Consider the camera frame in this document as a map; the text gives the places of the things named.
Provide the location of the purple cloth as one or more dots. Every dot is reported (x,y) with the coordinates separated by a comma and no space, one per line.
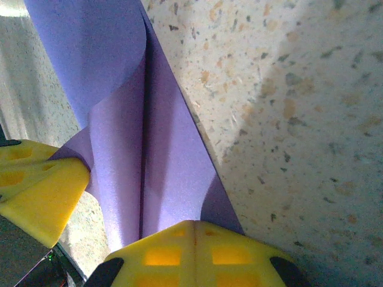
(119,59)

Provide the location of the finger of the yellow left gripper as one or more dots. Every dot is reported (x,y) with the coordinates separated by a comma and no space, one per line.
(33,151)
(48,203)

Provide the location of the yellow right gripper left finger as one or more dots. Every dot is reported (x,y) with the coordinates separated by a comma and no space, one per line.
(161,269)

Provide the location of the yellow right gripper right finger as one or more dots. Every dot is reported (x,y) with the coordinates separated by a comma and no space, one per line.
(233,269)

